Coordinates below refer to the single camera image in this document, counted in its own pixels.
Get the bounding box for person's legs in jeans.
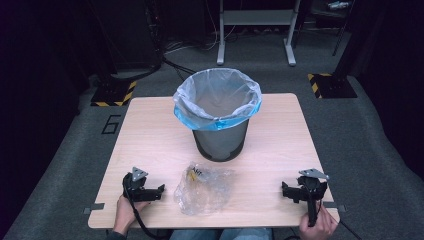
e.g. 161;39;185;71
169;227;274;240

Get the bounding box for white desk frame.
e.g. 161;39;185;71
216;0;302;67

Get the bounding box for grey trash bin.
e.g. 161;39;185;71
191;118;251;163

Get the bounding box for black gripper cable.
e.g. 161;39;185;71
316;199;364;240
121;179;168;240

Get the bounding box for thick black floor cable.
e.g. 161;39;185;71
109;54;198;82

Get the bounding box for person's left hand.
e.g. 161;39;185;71
112;194;152;236

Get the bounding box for clear plastic bag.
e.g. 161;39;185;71
173;161;236;217

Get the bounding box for thin black stand leg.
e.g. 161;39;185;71
331;18;349;57

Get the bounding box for person's right hand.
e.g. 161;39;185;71
298;203;340;240

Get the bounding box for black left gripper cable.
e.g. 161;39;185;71
121;179;168;240

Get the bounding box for bundle of floor cables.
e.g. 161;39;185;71
163;24;236;54

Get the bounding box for black hazard-striped stand base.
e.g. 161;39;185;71
90;79;138;108
307;72;358;100

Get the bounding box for grey tape strip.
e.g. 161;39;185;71
82;202;106;215
321;201;347;214

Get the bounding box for black stand post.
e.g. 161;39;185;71
333;0;376;81

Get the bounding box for blue translucent bin liner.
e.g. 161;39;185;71
172;67;264;132

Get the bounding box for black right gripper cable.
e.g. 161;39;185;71
316;199;364;240

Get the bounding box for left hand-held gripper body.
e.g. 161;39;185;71
121;166;150;203

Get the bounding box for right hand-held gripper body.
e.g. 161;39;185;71
297;167;331;228

